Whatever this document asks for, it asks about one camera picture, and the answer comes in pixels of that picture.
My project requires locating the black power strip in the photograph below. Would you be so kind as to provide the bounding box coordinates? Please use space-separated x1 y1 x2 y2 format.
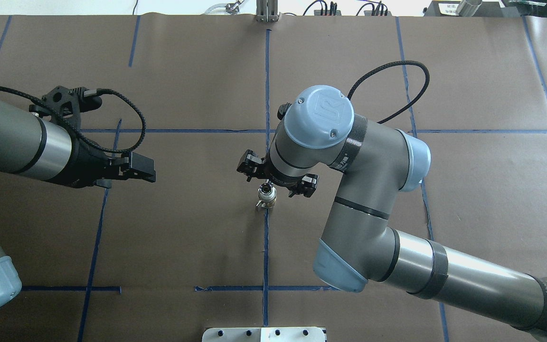
308 0 338 17

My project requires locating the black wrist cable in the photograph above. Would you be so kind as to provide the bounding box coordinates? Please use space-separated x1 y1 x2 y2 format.
0 84 147 154
347 60 431 125

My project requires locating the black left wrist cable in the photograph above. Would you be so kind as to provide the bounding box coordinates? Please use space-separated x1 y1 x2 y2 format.
0 84 147 154

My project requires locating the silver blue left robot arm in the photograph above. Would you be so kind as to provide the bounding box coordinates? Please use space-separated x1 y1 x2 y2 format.
0 86 156 308

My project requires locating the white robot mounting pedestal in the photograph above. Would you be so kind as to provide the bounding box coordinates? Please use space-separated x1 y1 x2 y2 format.
201 326 328 342

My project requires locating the steel metal cup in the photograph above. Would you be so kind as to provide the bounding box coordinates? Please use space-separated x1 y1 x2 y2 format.
455 0 483 17

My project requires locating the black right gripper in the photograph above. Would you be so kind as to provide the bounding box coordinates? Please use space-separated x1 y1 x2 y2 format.
236 103 319 199

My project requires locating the brown paper table mat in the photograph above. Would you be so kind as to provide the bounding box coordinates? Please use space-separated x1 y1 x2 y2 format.
0 13 547 342

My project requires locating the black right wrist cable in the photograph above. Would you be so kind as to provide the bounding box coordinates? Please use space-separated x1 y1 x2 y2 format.
347 60 431 125

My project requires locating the aluminium profile camera post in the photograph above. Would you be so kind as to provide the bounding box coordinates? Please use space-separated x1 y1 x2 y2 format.
255 0 280 22

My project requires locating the white brass PPR valve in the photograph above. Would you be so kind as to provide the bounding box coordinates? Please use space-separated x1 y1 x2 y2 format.
255 188 276 210

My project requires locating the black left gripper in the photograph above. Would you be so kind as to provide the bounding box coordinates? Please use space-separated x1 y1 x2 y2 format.
29 86 156 189

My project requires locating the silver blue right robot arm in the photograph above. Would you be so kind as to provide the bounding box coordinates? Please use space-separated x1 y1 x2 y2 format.
237 85 547 342

